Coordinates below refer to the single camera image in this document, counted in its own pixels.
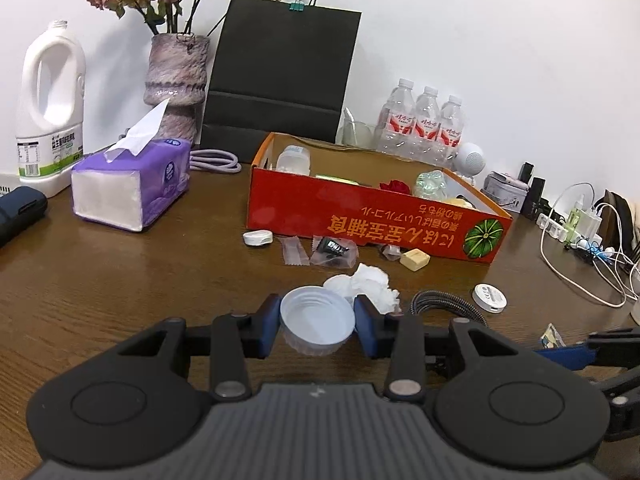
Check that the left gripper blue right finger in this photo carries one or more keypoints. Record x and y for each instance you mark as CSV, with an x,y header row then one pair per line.
x,y
367,318

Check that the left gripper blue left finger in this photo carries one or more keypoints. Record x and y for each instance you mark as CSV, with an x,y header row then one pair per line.
x,y
268,323

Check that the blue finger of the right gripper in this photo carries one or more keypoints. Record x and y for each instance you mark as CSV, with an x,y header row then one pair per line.
x,y
575,357

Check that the blue painted tissue pack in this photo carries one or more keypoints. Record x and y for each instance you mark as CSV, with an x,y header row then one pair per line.
x,y
551,338

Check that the white tissue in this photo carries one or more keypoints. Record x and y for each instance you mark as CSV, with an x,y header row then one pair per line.
x,y
368,281

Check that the white plastic jar lid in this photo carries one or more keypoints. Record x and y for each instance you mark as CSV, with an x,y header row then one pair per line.
x,y
316,321

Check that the clear wrapper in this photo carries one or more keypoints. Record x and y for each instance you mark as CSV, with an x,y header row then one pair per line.
x,y
293,252

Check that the round white tin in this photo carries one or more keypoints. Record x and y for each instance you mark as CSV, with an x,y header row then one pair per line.
x,y
489,298

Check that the beige eraser block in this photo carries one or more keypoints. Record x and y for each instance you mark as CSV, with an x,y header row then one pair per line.
x,y
415,260

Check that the white power strip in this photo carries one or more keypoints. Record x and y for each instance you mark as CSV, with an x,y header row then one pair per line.
x,y
567,236

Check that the red fabric rose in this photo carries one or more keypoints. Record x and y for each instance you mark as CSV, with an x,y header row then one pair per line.
x,y
396,186

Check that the red cardboard box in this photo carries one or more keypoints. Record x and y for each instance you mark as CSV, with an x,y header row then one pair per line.
x,y
341,198

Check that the crumpled green plastic wrap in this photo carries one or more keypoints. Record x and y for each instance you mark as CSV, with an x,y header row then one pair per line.
x,y
430,185

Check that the clear plastic jar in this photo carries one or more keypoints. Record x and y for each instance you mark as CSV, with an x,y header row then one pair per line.
x,y
294,160

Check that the grey tin box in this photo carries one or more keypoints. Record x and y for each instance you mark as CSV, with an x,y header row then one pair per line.
x,y
506,192

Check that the middle water bottle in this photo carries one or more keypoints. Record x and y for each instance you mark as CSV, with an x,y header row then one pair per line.
x,y
425,123

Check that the water bottle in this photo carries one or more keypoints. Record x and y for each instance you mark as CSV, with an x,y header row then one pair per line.
x,y
425,123
396,119
451,124

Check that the clear glass cup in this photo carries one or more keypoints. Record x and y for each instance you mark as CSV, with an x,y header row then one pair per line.
x,y
354,133

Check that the left water bottle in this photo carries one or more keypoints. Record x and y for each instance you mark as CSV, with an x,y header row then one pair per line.
x,y
396,119

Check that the purple tissue pack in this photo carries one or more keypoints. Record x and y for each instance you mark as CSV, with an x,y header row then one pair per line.
x,y
131,183

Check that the right water bottle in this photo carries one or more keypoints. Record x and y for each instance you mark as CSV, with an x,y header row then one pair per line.
x,y
451,124

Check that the black paper bag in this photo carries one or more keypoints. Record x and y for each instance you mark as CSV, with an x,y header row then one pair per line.
x,y
279,70

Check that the purple ceramic vase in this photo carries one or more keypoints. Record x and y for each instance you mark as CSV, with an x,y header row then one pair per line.
x,y
177,73

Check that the dark blue case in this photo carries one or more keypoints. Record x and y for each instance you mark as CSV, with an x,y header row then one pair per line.
x,y
19,210

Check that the white detergent jug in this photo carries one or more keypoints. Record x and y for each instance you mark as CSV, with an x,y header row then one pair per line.
x,y
50,110

